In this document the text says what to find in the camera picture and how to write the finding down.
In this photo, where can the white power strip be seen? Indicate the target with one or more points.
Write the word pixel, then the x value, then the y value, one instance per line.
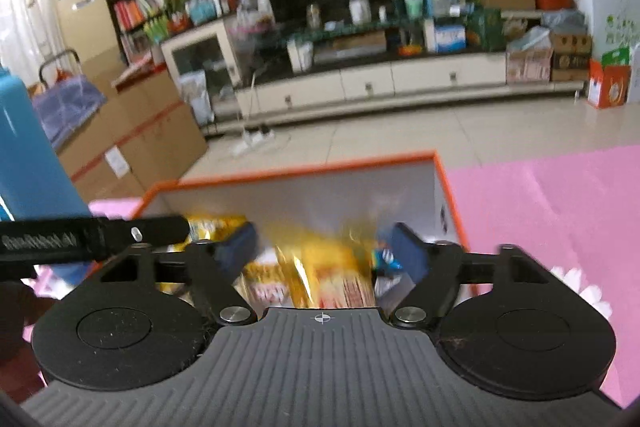
pixel 249 141

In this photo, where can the orange cardboard box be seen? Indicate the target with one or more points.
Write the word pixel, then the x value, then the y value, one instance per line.
pixel 411 191

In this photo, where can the blue thermos jug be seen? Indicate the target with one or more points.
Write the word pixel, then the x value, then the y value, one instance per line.
pixel 34 185

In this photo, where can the pink flowered tablecloth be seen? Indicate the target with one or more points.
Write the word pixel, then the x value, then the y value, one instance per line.
pixel 352 367

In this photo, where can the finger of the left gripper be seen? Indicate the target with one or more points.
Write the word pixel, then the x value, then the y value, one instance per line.
pixel 119 234

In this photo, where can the large cardboard boxes stack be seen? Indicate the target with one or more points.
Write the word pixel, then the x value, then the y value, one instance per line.
pixel 142 135

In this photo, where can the white tv cabinet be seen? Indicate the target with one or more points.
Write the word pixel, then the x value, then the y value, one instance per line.
pixel 376 83

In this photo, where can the white glass door cabinet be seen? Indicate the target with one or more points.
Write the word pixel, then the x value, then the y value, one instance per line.
pixel 203 65

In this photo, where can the gold clear cake packet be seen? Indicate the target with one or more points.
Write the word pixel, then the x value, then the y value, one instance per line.
pixel 326 270

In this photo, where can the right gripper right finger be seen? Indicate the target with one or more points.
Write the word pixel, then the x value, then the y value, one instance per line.
pixel 501 321

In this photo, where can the yellow kaka fries packet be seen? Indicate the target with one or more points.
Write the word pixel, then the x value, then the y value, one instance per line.
pixel 267 285

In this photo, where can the blue cookie packet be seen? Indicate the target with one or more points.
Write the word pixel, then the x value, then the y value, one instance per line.
pixel 383 259

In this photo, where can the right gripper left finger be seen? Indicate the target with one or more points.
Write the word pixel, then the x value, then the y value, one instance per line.
pixel 146 315

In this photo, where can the yellow egg cake packet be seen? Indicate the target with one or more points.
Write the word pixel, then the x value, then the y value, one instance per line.
pixel 209 228

